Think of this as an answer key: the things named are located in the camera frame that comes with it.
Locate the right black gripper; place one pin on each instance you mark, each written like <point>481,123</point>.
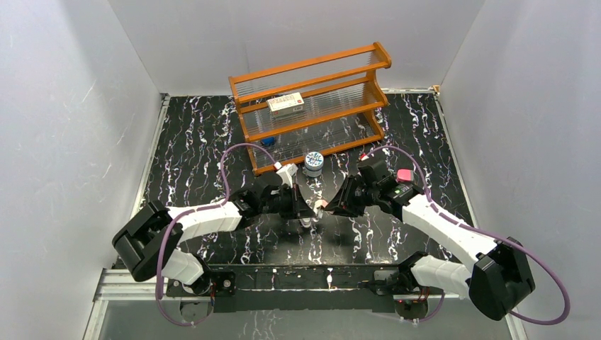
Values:
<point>342,203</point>

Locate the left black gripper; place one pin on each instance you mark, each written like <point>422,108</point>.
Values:
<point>291,203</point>

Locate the white stapler part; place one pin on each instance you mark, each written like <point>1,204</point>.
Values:
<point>306,222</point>

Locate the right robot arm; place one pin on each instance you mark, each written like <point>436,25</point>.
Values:
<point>460,248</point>

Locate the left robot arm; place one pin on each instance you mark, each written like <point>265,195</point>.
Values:
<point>149,242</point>

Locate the pink tape measure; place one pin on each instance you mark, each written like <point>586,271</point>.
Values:
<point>405,175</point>

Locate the round patterned tape roll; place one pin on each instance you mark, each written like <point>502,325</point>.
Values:
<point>313,164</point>

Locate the small blue object on shelf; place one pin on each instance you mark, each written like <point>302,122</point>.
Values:
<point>268,141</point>

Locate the orange wooden shelf rack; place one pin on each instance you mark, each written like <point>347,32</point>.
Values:
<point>341,96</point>

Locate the black base bar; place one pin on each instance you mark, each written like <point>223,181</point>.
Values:
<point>246,287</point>

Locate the white red staple box on shelf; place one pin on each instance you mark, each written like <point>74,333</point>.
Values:
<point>285,104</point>

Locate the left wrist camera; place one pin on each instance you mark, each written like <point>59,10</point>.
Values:
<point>286,172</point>

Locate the aluminium rail frame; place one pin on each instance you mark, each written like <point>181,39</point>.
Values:
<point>118,284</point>

